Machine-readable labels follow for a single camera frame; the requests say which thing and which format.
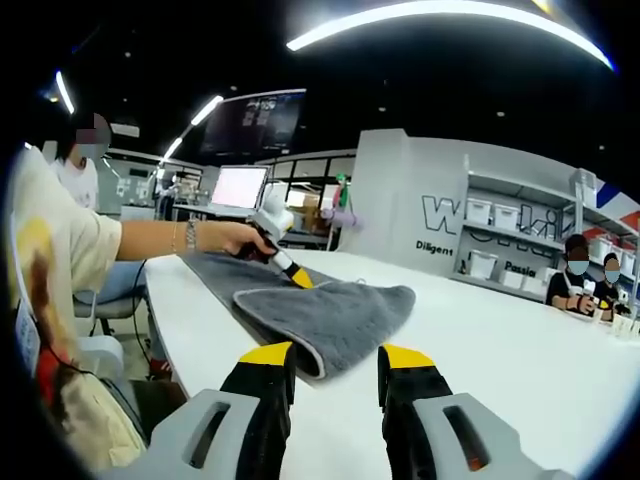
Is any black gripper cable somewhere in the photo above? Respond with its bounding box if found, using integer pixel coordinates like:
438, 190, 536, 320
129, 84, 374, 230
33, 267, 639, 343
132, 258, 154, 371

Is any person's left hand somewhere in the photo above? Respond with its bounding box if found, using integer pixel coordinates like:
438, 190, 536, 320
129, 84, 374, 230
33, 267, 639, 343
219, 222, 274, 261

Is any grey office chair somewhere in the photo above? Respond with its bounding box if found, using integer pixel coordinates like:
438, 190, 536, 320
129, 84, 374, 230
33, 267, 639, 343
72, 289, 151, 346

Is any short ceiling light strip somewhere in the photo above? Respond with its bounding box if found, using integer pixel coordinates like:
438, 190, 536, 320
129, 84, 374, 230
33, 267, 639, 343
54, 69, 76, 115
189, 94, 225, 126

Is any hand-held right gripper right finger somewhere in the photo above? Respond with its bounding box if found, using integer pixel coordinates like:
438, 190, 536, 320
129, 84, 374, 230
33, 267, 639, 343
377, 343, 576, 480

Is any white table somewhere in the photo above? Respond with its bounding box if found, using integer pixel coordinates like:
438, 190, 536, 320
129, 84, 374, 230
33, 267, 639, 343
144, 247, 640, 480

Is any purple rolled mat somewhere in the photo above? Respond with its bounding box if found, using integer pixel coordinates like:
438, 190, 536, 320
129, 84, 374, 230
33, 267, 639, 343
319, 207, 362, 230

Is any grey metal shelving rack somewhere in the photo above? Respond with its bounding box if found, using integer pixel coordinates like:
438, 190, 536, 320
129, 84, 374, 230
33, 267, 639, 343
449, 154, 640, 311

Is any open laptop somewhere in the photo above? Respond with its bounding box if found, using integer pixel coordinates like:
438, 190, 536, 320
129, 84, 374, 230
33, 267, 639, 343
204, 164, 272, 219

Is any long ceiling light strip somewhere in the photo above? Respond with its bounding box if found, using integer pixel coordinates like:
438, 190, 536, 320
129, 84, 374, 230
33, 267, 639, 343
285, 0, 614, 71

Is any dark hanging monitor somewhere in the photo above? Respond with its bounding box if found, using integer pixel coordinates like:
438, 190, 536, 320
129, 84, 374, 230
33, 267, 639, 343
199, 88, 307, 156

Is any white chest-worn device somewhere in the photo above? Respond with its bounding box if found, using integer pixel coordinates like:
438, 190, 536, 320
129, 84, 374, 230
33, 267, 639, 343
12, 297, 44, 374

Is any small green red flag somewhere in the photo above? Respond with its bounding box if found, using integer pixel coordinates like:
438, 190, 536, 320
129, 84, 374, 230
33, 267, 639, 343
333, 172, 351, 209

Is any row of white storage boxes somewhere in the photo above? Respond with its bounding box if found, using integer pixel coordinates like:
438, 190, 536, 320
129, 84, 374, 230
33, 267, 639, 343
464, 197, 640, 301

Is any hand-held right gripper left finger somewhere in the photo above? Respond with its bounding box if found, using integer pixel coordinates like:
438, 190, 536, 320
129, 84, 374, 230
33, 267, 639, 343
99, 340, 297, 480

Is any group of white cups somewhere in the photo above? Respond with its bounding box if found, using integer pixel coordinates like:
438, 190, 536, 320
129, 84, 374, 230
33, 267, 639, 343
582, 294, 640, 339

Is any grey towel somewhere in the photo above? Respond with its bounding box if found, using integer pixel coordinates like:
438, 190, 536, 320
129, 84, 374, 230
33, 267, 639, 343
179, 249, 417, 384

